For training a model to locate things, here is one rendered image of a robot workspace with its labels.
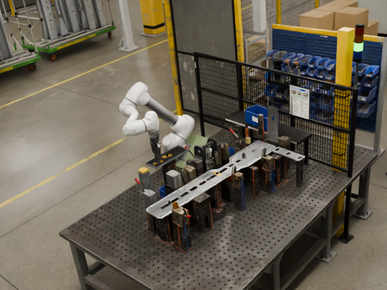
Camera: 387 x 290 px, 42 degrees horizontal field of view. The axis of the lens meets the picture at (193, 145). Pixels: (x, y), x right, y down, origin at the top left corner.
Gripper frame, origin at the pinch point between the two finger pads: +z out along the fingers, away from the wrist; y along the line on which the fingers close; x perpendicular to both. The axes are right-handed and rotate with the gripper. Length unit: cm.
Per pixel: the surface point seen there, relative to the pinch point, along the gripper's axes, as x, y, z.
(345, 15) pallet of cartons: 483, -195, 20
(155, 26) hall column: 417, -671, 98
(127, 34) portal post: 321, -632, 88
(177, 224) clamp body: -21, 54, 26
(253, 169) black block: 65, 42, 21
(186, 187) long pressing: 7.8, 26.0, 20.0
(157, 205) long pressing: -22.3, 29.7, 20.0
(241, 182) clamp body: 46, 48, 22
